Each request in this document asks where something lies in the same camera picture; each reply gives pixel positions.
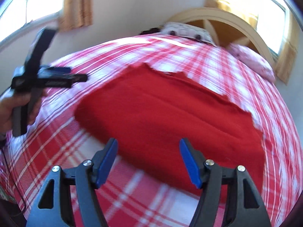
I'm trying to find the red knitted sweater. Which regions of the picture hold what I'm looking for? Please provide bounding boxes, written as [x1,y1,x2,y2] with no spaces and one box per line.
[74,64,265,195]

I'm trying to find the person's left hand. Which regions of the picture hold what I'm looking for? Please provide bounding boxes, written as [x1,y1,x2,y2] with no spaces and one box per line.
[1,89,47,135]

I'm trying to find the red white plaid bedspread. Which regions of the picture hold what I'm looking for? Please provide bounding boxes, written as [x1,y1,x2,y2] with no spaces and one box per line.
[1,33,302,226]

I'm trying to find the left window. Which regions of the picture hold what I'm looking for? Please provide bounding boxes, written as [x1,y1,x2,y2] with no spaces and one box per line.
[1,0,63,48]

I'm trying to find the window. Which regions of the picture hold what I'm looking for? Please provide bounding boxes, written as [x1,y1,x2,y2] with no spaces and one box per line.
[206,0,288,58]
[1,0,63,48]

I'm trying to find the yellow left window curtain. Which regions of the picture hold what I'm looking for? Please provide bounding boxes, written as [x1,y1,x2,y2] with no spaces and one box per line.
[59,0,93,32]

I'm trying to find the yellow window curtain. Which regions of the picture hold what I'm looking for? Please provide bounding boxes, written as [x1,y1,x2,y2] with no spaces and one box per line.
[274,11,299,85]
[59,0,93,32]

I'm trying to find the dark object beside bed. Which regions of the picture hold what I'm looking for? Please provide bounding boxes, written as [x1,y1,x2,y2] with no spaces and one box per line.
[139,27,161,35]

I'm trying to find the grey patterned pillow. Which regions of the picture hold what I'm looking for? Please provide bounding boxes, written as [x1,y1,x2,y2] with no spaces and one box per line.
[160,22,216,46]

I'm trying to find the pink pillow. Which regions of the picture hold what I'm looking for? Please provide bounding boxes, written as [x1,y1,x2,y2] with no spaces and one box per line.
[227,43,276,83]

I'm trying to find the yellow right window curtain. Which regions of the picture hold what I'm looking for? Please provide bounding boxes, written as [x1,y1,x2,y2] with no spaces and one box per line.
[274,11,299,85]

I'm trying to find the cream wooden headboard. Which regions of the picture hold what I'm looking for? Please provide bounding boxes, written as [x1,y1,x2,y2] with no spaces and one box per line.
[168,7,275,67]

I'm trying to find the right window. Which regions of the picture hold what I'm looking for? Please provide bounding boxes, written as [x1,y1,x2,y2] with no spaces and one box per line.
[206,0,288,58]

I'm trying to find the black camera box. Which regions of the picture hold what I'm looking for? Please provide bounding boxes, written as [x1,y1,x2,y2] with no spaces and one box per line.
[24,28,57,76]

